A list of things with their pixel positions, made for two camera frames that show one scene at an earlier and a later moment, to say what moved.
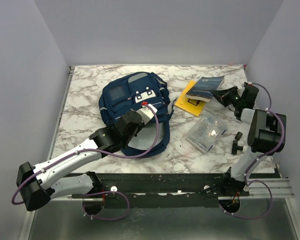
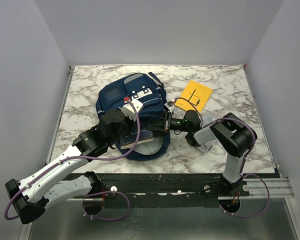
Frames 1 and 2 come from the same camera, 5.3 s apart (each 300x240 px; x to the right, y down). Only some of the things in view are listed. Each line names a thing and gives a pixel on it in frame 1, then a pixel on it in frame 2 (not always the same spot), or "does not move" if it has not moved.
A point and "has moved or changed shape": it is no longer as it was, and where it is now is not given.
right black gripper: [222, 96] -> [159, 125]
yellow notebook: [194, 106] does not move
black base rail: [171, 186] does not move
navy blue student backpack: [127, 94] has moved or changed shape
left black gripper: [142, 124] does not move
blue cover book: [202, 88] -> [128, 141]
